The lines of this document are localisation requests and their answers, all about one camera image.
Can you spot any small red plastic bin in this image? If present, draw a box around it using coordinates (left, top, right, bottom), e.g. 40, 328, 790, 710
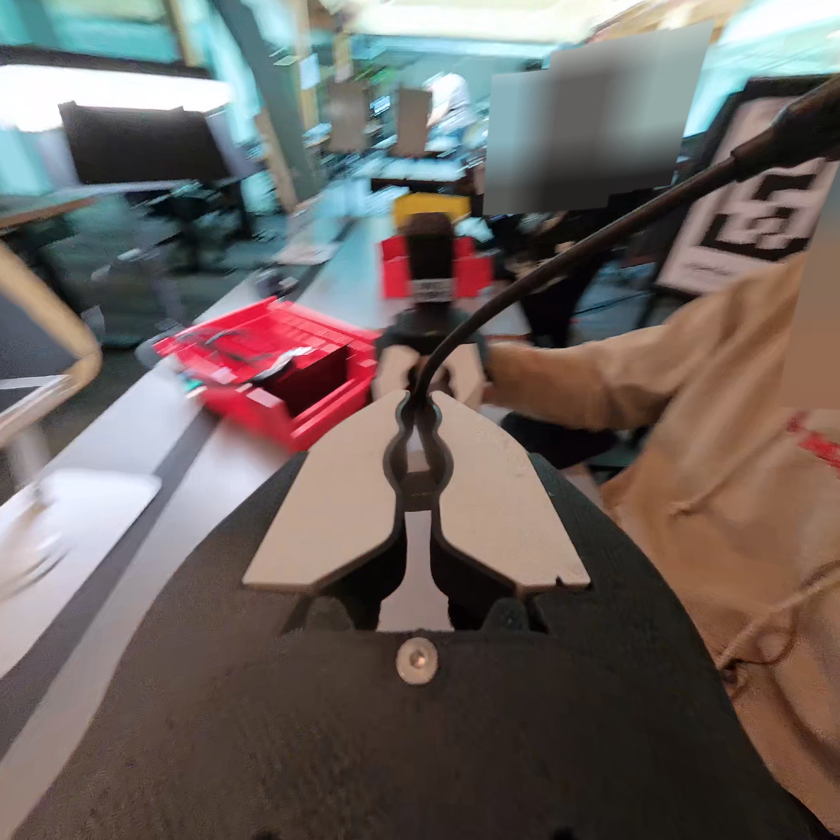
381, 235, 494, 301

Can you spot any grey usb hub with cable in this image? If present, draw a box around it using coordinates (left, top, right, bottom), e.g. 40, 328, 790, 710
407, 77, 840, 460

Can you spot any black monitor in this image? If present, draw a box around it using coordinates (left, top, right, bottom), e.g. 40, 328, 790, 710
58, 100, 263, 186

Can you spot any person's beige hoodie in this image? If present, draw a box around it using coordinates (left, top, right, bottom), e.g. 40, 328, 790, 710
600, 394, 840, 834

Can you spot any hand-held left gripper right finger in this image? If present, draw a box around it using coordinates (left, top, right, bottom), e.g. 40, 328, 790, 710
430, 391, 593, 598

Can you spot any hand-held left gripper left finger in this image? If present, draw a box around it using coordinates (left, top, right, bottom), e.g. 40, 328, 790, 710
241, 389, 412, 596

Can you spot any brown pegboard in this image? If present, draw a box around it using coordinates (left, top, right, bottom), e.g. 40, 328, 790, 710
392, 87, 434, 158
327, 80, 370, 154

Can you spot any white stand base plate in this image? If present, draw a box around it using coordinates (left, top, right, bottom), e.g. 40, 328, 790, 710
0, 470, 163, 678

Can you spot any rounded wooden board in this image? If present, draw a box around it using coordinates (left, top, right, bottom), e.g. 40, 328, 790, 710
0, 241, 104, 454

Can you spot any white sign with black marker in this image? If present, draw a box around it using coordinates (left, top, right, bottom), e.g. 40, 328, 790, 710
653, 75, 840, 299

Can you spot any black chair armrest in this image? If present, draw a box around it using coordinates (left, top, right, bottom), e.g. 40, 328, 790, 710
499, 412, 652, 471

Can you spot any black panel on wooden stand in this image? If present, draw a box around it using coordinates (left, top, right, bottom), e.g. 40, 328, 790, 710
213, 0, 319, 211

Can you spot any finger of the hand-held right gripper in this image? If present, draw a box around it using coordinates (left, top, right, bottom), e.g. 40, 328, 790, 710
373, 343, 422, 403
430, 343, 487, 411

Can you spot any yellow plastic bin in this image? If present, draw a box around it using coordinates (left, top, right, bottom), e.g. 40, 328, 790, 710
394, 192, 473, 228

